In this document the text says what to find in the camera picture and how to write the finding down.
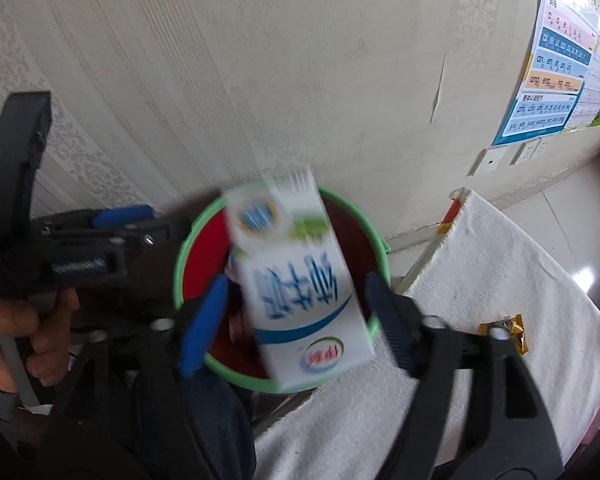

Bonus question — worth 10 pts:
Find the white milk carton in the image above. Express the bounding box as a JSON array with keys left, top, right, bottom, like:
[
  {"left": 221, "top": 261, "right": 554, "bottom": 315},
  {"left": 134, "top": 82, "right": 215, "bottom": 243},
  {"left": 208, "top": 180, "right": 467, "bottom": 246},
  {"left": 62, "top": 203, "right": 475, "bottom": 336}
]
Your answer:
[{"left": 222, "top": 166, "right": 376, "bottom": 393}]

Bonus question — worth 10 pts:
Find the red bin with green rim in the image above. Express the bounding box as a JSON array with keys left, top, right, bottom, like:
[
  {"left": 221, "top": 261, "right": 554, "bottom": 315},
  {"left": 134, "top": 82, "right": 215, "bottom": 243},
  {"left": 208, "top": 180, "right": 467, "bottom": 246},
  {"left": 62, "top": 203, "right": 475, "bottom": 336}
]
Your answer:
[{"left": 172, "top": 186, "right": 391, "bottom": 393}]

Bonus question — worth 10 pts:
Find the blue wall poster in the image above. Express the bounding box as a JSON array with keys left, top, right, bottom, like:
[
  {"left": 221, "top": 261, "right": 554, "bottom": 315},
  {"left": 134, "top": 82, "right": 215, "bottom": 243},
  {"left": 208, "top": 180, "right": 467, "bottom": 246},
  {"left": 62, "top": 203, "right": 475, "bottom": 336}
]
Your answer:
[{"left": 491, "top": 0, "right": 600, "bottom": 147}]

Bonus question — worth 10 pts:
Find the person's left hand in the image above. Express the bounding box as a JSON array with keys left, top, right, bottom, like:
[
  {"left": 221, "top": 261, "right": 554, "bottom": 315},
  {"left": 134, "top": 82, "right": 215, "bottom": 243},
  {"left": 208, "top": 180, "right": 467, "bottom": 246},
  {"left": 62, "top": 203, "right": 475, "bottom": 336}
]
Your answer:
[{"left": 0, "top": 290, "right": 81, "bottom": 393}]

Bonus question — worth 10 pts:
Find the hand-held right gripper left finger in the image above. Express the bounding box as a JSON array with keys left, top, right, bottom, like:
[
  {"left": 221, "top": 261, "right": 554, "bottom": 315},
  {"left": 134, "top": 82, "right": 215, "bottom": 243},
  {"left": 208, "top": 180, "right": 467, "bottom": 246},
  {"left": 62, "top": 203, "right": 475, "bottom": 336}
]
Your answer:
[{"left": 30, "top": 274, "right": 231, "bottom": 480}]

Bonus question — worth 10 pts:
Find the person's leg in jeans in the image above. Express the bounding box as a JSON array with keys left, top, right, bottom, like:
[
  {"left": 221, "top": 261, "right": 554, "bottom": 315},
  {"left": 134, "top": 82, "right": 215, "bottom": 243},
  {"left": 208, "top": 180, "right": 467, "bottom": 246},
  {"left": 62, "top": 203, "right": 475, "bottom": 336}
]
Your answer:
[{"left": 130, "top": 370, "right": 258, "bottom": 480}]

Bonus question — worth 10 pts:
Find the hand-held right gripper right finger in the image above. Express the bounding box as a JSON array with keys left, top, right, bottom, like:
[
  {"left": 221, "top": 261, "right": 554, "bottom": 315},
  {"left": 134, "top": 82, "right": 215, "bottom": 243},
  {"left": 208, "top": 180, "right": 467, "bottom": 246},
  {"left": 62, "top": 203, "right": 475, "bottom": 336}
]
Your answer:
[{"left": 364, "top": 272, "right": 566, "bottom": 480}]

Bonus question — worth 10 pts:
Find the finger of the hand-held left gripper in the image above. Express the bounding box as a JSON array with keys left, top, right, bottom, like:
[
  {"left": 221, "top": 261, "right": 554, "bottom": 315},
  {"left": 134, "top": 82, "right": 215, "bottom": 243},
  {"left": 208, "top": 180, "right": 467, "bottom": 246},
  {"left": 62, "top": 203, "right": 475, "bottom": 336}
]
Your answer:
[
  {"left": 91, "top": 203, "right": 156, "bottom": 229},
  {"left": 107, "top": 216, "right": 192, "bottom": 251}
]

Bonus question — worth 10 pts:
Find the yellow foil snack wrapper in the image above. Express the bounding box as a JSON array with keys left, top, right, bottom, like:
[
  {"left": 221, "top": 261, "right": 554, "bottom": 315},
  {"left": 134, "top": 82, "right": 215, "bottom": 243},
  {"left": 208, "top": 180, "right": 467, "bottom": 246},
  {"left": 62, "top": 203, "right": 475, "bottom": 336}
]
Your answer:
[{"left": 477, "top": 314, "right": 531, "bottom": 357}]

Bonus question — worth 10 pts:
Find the white towel cloth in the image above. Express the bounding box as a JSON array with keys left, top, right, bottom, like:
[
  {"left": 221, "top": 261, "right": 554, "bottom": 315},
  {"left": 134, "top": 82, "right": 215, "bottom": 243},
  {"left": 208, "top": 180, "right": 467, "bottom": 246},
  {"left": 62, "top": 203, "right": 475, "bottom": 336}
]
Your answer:
[{"left": 252, "top": 189, "right": 600, "bottom": 480}]

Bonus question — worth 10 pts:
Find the blank white wall plate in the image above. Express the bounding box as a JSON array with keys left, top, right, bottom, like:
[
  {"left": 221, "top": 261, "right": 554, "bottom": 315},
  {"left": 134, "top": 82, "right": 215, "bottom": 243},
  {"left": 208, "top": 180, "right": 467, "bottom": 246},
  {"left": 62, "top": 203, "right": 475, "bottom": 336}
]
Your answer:
[{"left": 467, "top": 147, "right": 506, "bottom": 177}]

